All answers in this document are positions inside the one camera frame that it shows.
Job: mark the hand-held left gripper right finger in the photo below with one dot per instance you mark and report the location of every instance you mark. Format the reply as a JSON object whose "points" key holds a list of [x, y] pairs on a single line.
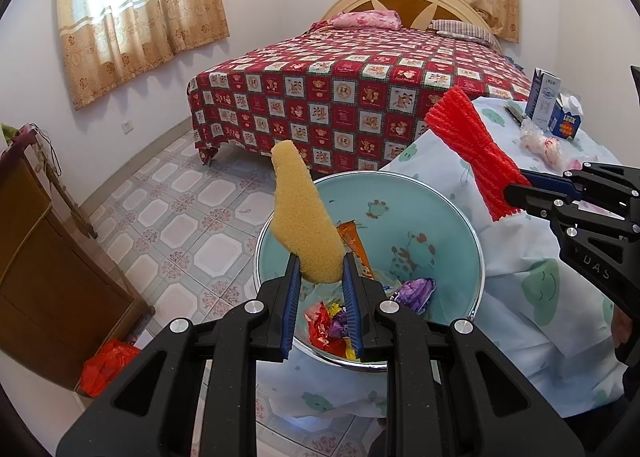
{"points": [[350, 312]]}

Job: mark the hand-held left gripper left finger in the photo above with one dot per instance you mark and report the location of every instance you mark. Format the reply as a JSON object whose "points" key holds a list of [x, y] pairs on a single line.
{"points": [[295, 307]]}

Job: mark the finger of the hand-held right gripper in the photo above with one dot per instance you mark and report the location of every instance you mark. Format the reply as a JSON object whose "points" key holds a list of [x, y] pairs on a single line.
{"points": [[530, 202], [550, 183]]}

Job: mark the yellow candy wrapper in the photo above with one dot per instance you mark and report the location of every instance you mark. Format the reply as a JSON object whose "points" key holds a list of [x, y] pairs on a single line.
{"points": [[332, 309]]}

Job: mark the red candy wrapper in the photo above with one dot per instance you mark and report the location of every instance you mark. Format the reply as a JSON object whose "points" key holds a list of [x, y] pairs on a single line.
{"points": [[317, 327]]}

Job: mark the purple candy wrapper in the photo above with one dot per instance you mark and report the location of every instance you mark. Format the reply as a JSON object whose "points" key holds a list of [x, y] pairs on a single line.
{"points": [[417, 292]]}

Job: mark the orange snack wrapper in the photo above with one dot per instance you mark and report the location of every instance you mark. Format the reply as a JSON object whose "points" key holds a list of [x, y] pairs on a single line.
{"points": [[352, 237]]}

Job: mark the red scrubbing cloth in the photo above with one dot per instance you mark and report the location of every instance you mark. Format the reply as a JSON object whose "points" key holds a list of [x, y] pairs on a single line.
{"points": [[470, 147]]}

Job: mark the yellow sponge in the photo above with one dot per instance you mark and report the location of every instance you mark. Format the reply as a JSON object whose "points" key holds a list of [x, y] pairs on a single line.
{"points": [[300, 217]]}

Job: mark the light blue enamel basin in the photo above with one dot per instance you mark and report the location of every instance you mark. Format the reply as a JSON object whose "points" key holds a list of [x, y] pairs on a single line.
{"points": [[425, 217]]}

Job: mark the person's right hand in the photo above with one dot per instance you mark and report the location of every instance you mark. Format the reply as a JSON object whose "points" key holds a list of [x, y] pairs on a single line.
{"points": [[621, 334]]}

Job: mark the clear plastic bag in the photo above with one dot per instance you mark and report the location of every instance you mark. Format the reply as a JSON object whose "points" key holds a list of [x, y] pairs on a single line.
{"points": [[542, 144]]}

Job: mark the white blue capped carton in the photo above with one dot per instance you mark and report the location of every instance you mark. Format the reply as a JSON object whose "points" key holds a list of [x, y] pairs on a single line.
{"points": [[567, 122]]}

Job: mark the dark green packet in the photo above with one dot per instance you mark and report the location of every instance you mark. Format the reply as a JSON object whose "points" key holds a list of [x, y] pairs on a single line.
{"points": [[515, 114]]}

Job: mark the light blue printed tablecloth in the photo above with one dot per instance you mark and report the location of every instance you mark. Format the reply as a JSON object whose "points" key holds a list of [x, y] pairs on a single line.
{"points": [[525, 287]]}

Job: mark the tall grey milk carton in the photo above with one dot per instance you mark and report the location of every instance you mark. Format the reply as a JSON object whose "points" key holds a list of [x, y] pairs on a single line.
{"points": [[545, 97]]}

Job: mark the blue folded fabric stack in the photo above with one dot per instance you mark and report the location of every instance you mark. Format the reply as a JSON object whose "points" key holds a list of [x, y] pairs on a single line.
{"points": [[514, 63]]}

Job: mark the person's dark clothing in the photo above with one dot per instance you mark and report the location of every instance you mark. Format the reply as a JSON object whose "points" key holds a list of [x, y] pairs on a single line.
{"points": [[600, 427]]}

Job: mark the striped pillow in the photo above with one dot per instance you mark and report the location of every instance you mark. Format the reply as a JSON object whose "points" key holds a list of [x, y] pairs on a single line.
{"points": [[465, 31]]}

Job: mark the red plastic bag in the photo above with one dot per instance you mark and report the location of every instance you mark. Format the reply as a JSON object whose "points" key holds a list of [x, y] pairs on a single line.
{"points": [[107, 367]]}

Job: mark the red checked bedspread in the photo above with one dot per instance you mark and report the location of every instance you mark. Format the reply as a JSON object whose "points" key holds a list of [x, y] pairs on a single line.
{"points": [[325, 97]]}

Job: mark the wooden cabinet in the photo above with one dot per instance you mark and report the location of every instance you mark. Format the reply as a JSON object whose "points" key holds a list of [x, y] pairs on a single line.
{"points": [[55, 277]]}

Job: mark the pink pillow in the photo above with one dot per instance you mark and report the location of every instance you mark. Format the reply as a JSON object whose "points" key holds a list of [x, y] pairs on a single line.
{"points": [[367, 19]]}

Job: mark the wall socket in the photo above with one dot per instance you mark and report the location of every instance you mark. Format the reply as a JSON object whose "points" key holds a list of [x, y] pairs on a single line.
{"points": [[128, 125]]}

